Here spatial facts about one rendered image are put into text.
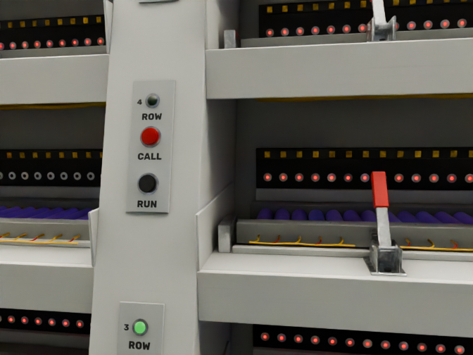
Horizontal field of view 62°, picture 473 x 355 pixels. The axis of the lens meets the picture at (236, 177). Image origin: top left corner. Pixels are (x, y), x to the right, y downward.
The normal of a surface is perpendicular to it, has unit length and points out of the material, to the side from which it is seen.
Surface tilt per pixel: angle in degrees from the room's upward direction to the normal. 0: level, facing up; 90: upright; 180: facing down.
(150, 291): 90
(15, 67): 105
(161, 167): 90
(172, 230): 90
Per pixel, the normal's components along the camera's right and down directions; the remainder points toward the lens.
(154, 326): -0.15, -0.13
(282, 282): -0.15, 0.14
